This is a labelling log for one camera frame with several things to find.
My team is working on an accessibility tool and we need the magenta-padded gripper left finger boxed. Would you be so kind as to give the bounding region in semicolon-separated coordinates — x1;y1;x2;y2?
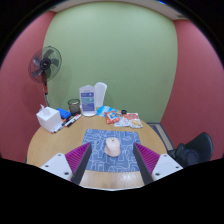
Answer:
40;142;94;186

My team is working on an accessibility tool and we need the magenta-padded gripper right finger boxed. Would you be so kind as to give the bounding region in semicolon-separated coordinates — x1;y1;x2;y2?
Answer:
132;142;185;186

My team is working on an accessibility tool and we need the pale pink computer mouse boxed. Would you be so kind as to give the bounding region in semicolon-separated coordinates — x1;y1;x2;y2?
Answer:
103;136;122;158

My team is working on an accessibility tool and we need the blue patterned mouse pad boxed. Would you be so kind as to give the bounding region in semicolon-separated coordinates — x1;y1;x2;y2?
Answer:
80;128;143;174

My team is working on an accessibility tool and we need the black-capped marker pen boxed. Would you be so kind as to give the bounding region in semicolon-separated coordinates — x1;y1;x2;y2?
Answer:
64;113;83;129

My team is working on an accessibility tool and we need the orange and white snack packet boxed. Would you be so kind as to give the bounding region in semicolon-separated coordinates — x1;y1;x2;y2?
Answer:
125;112;144;130

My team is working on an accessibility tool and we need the blue box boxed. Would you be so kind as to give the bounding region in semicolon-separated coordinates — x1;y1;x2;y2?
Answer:
56;107;72;121

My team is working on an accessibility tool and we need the white tissue box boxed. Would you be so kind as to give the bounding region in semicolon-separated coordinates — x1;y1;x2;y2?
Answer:
35;104;62;134

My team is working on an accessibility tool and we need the dark glass cup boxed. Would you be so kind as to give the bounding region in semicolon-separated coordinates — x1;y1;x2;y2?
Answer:
67;98;81;117

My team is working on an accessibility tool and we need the light blue snack packet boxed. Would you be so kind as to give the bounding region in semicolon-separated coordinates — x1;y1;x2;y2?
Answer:
96;105;111;117

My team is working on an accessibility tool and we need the black office chair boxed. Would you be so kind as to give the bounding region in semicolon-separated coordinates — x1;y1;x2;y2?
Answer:
167;132;214;168

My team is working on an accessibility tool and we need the black standing fan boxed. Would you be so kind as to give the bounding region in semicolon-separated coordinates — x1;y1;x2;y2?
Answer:
28;45;63;108

